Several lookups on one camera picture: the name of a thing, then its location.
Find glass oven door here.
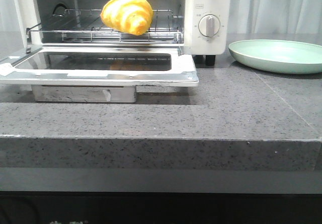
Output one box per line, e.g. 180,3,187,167
1,45,199,87

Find yellow croissant bread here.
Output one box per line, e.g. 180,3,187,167
100,0,153,36

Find white Toshiba toaster oven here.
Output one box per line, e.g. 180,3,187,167
14,0,230,65

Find lower timer knob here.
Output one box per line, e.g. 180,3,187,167
198,15,220,38

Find light green plate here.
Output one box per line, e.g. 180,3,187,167
228,39,321,74

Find white curtain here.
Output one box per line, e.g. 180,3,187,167
0,0,322,35

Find metal wire oven rack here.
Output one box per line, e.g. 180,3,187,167
26,7,184,45

